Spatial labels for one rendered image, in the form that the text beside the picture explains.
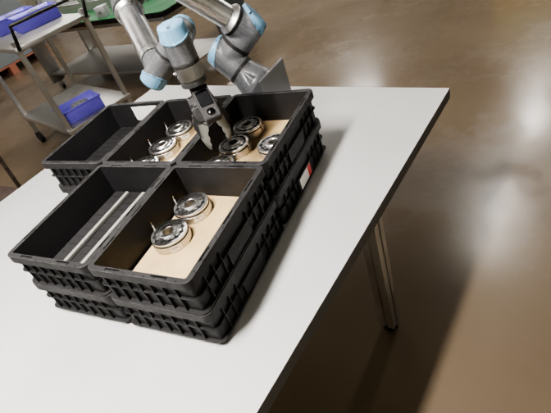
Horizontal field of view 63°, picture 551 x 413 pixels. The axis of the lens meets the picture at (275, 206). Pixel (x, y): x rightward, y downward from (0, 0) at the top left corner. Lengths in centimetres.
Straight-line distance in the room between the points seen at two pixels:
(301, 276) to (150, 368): 42
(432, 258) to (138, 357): 134
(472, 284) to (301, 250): 95
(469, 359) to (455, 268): 42
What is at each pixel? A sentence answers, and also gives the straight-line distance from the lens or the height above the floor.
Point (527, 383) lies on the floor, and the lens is 178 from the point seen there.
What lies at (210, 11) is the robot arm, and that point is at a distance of 173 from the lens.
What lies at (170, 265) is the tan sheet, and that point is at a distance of 116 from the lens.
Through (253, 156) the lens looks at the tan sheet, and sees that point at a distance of 142.
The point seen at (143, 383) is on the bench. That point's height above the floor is 70.
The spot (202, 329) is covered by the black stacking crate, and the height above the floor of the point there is 74.
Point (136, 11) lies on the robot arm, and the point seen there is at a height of 127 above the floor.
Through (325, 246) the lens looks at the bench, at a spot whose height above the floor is 70.
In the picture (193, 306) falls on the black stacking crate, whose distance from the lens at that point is 103.
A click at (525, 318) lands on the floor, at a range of 192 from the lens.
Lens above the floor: 155
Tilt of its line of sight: 37 degrees down
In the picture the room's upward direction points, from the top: 20 degrees counter-clockwise
